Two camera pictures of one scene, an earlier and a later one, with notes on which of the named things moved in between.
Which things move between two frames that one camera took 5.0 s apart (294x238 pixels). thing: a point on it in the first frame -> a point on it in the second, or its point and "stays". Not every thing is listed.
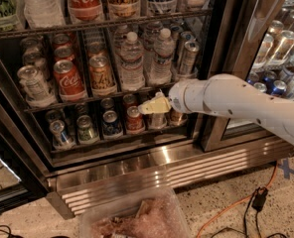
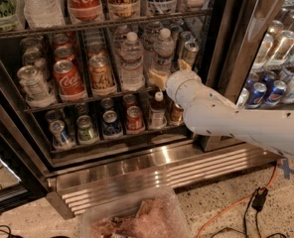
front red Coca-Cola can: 70,84 stays
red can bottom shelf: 134,123 stays
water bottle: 160,72 stays
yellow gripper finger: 159,104 -> 160,78
